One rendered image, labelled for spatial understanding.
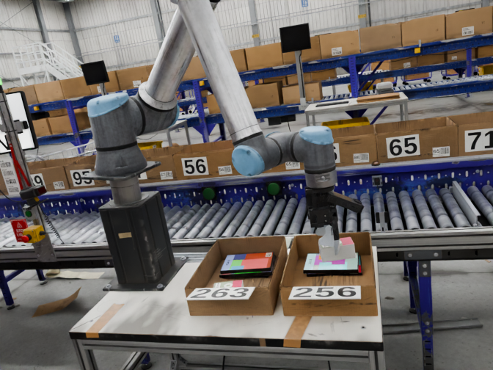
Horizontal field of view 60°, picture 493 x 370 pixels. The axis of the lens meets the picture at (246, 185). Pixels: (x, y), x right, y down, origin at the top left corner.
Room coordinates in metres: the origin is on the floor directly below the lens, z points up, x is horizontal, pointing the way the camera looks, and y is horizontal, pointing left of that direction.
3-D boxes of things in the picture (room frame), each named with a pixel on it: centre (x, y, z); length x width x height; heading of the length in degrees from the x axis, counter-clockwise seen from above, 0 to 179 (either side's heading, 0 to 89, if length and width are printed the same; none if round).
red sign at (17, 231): (2.12, 1.18, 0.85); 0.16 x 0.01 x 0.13; 73
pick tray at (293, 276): (1.29, -0.23, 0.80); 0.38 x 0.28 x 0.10; 164
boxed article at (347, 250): (1.18, -0.24, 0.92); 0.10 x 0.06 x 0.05; 86
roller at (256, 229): (2.06, -0.05, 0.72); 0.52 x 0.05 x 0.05; 163
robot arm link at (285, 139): (1.25, -0.13, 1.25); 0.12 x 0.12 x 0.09; 47
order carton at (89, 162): (2.83, 0.93, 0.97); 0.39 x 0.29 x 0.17; 73
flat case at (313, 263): (1.38, -0.26, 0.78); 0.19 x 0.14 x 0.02; 72
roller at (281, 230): (2.02, -0.17, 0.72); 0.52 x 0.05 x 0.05; 163
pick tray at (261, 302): (1.37, 0.07, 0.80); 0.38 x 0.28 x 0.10; 165
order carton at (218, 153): (2.60, 0.18, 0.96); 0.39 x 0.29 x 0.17; 73
